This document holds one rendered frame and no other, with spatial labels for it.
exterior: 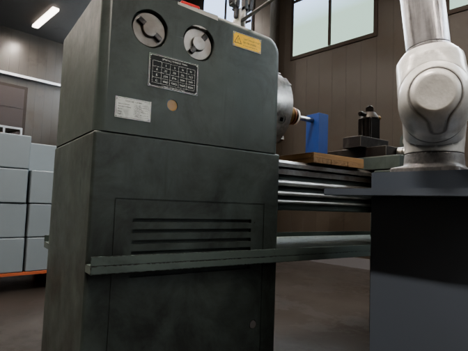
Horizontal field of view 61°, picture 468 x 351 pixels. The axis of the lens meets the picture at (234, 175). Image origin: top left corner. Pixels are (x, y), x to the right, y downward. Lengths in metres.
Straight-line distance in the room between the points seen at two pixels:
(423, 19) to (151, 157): 0.75
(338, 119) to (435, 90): 4.29
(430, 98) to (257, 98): 0.54
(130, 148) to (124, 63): 0.22
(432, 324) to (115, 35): 1.08
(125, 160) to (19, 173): 2.31
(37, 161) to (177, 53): 2.74
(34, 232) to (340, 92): 3.81
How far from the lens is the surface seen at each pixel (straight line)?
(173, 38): 1.17
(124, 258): 1.01
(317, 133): 1.78
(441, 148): 1.20
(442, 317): 1.15
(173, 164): 1.10
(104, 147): 1.03
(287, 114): 1.51
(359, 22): 5.47
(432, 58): 1.04
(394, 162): 1.77
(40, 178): 3.37
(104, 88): 1.06
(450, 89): 0.98
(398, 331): 1.20
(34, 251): 3.39
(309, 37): 5.83
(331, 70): 5.47
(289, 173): 1.48
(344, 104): 5.24
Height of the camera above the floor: 0.69
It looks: 4 degrees up
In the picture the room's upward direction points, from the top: 2 degrees clockwise
